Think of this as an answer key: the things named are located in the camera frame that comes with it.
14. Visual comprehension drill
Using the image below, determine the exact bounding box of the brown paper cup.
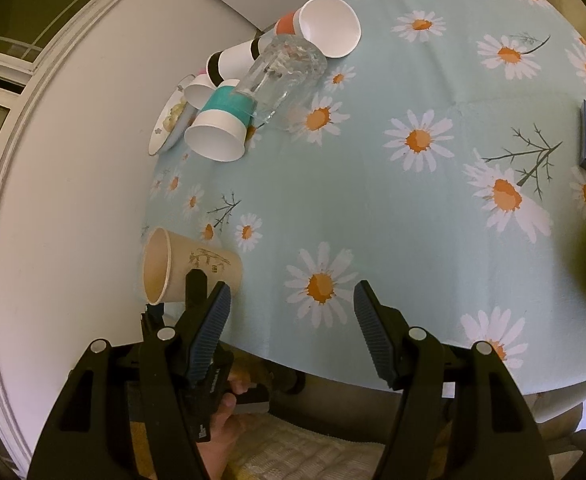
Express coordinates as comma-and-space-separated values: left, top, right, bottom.
142, 228, 243, 306

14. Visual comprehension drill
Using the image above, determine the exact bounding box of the teal white paper cup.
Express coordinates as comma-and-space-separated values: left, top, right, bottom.
185, 79, 255, 162

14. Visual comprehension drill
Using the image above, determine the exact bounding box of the pink white paper cup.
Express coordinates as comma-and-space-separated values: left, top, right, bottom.
183, 73, 216, 110

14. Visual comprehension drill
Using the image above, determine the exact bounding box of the black striped white paper cup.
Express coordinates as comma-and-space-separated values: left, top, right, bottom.
205, 38, 259, 87

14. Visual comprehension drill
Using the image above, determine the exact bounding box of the orange white paper cup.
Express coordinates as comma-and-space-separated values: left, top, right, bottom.
275, 0, 361, 58

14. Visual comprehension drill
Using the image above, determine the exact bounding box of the person's left hand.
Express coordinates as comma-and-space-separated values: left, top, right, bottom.
197, 359, 267, 479

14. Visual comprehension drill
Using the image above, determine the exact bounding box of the floral white bowl with fruit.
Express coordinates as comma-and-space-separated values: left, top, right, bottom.
148, 74, 194, 156

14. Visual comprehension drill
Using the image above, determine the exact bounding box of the daisy print blue tablecloth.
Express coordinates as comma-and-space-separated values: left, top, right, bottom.
142, 0, 586, 393

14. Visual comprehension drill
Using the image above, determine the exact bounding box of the clear glass tumbler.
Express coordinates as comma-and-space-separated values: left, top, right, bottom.
229, 35, 328, 127

